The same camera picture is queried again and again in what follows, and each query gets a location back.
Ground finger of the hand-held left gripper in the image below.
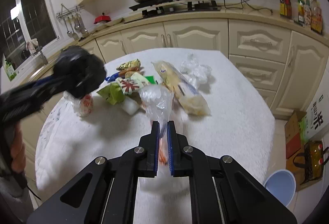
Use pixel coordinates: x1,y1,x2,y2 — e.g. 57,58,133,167
30,74,65,89
36,85,70,104

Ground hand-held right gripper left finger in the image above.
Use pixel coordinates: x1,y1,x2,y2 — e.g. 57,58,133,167
26,121,160,224

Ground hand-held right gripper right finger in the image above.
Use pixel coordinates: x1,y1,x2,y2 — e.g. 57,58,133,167
167,121,298,224

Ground clear plastic bag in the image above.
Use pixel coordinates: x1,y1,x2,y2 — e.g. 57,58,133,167
139,85,175,165

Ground person's left hand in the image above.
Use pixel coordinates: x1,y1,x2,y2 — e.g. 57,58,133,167
10,123,27,173

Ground metal faucet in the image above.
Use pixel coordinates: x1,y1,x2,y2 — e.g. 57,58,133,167
36,46,49,65

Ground green dish soap bottle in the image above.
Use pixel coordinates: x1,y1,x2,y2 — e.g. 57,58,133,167
4,60,17,82

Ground red white packet in film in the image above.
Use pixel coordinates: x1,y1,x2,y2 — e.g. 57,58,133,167
63,91,94,117

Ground pink rag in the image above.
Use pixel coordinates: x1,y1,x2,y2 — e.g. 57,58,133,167
26,39,39,54

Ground white foam block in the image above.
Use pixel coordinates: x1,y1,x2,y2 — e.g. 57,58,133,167
121,98,140,114

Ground metal ladle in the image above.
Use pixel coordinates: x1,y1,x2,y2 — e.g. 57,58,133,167
77,15,89,36
71,16,80,40
64,17,72,37

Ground long yellow bread packet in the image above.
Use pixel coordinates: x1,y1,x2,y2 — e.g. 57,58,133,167
151,60,210,115

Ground red white striped packet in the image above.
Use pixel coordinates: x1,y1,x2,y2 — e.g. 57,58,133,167
116,72,151,95

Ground white fluffy tablecloth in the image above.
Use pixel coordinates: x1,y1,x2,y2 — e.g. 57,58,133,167
35,48,275,224

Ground dark window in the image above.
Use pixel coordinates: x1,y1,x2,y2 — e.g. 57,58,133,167
0,0,58,68

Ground metal utensil rack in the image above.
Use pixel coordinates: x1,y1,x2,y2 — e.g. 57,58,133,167
56,4,85,22

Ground crumpled clear plastic wrap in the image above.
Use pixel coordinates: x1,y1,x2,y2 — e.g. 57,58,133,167
179,53,214,86

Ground yellow green snack packet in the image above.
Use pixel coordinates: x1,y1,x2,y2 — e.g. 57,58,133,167
116,58,142,72

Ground red pot lid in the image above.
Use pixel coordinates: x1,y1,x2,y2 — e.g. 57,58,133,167
94,12,112,25

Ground light blue bin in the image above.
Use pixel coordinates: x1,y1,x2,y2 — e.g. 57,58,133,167
264,170,297,209

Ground brown cardboard box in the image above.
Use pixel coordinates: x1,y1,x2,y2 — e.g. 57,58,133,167
284,111,307,160

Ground cream kitchen base cabinets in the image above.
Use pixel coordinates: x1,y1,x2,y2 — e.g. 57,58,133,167
0,3,329,163

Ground black gas stove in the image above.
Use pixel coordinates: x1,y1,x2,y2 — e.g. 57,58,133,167
129,0,222,18

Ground cardboard box with bags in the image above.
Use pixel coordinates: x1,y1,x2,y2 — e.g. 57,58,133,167
293,140,329,186

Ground white rice bag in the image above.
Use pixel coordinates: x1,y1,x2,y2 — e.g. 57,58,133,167
305,91,329,142

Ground yellow capped seasoning bottle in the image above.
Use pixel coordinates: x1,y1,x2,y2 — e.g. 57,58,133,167
297,0,306,25

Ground seasoning packets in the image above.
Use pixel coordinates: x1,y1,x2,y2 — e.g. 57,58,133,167
305,0,323,34

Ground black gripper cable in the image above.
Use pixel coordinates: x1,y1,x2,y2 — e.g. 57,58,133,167
24,183,42,200

